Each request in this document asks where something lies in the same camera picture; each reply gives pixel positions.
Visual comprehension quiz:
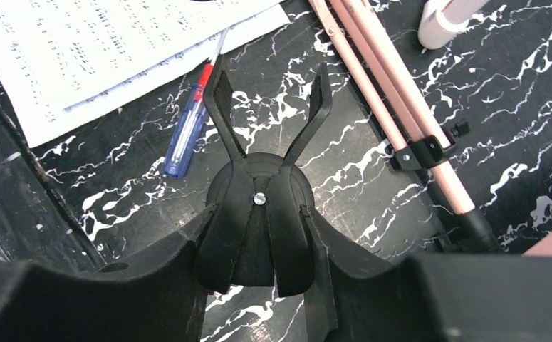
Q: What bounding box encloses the black microphone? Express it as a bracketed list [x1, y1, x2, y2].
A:
[194, 63, 333, 297]

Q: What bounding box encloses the pink music stand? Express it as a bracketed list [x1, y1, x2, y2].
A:
[311, 1, 552, 259]

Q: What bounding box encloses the white PVC pipe frame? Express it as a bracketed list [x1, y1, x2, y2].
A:
[417, 0, 489, 50]

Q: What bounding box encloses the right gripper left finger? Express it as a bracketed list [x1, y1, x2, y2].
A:
[0, 205, 216, 341]

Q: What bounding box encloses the blue red screwdriver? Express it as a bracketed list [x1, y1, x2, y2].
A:
[162, 28, 229, 178]

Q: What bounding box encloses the sheet music page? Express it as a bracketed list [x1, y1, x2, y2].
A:
[20, 4, 291, 148]
[0, 1, 274, 110]

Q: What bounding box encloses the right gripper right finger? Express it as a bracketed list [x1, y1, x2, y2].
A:
[301, 206, 552, 341]

